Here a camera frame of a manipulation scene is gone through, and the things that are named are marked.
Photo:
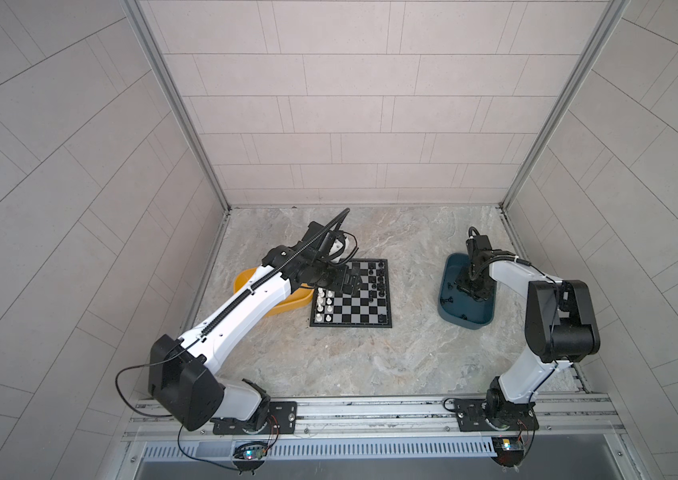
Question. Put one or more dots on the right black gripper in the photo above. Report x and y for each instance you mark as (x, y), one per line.
(481, 293)

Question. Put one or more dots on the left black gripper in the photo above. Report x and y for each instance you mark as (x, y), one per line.
(349, 287)

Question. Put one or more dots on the teal plastic bin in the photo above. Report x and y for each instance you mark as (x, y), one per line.
(457, 307)

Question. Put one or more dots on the black white chessboard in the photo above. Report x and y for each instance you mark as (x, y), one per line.
(362, 302)

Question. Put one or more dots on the yellow plastic tray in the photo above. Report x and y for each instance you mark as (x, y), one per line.
(300, 298)

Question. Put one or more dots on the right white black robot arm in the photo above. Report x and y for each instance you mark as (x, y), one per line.
(560, 327)

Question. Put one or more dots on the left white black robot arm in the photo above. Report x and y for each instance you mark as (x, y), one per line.
(182, 370)

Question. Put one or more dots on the right circuit board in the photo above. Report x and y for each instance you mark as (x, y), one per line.
(509, 451)

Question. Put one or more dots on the left green circuit board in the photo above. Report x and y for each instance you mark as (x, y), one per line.
(251, 451)

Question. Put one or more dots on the ventilation grille strip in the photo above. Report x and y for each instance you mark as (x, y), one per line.
(329, 449)

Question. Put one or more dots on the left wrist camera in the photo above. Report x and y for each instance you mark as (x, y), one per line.
(340, 245)

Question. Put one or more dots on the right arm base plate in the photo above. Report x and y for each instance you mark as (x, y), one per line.
(482, 415)

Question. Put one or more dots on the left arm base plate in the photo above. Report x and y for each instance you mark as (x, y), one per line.
(280, 417)

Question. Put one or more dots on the aluminium mounting rail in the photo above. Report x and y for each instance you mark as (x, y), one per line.
(568, 413)

